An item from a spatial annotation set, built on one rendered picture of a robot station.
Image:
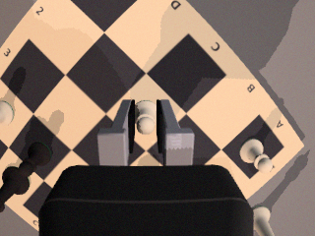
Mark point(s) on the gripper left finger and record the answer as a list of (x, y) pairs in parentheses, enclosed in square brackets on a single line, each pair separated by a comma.
[(115, 143)]

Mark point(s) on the white pawn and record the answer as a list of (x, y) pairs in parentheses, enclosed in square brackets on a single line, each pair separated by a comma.
[(251, 151), (6, 113), (145, 116)]

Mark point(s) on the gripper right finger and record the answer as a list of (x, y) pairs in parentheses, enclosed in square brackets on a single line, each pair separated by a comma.
[(175, 143)]

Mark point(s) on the chessboard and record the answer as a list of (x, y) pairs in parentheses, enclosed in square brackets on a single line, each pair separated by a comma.
[(68, 64)]

